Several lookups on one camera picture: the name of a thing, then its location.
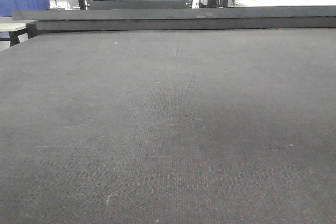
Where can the dark grey table mat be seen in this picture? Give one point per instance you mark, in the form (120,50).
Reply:
(219,126)

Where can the white workbench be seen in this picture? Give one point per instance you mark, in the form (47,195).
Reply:
(279,3)

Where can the white side table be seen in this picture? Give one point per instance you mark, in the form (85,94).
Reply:
(11,30)

